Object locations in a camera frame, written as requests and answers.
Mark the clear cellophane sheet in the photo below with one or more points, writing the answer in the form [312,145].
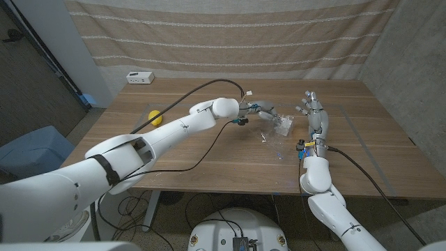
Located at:
[275,139]

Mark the small white box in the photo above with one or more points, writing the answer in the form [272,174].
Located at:
[284,126]

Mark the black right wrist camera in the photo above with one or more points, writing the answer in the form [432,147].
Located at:
[300,145]

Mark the grey electronics module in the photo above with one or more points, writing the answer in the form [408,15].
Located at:
[240,244]

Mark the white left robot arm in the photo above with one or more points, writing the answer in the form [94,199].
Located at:
[104,167]

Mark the white sneaker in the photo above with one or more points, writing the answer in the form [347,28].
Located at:
[69,228]

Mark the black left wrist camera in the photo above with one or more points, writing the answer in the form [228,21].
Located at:
[241,121]

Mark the white floor mat yellow print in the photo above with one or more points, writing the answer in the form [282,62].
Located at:
[104,209]

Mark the yellow lemon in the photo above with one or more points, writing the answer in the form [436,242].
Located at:
[155,118]

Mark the white robot chest plate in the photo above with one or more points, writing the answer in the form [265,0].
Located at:
[69,247]

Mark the dark round grille disc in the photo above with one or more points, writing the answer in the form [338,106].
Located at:
[172,198]

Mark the white power strip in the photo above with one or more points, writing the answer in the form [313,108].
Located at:
[140,77]

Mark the black door frame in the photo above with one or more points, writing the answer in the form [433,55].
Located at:
[57,68]

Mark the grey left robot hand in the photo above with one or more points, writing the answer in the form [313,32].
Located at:
[263,108]

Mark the blue-grey storage bin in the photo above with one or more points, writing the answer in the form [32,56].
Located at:
[31,153]

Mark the beige striped backdrop cloth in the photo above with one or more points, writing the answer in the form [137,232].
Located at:
[226,35]

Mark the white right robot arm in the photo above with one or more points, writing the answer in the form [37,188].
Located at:
[331,205]

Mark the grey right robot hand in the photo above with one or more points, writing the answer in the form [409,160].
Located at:
[317,120]

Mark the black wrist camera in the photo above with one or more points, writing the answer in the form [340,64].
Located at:
[300,145]
[241,121]

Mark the small light blue object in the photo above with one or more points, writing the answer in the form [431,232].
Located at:
[90,100]

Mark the white robot torso base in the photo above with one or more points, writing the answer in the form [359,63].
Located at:
[216,233]

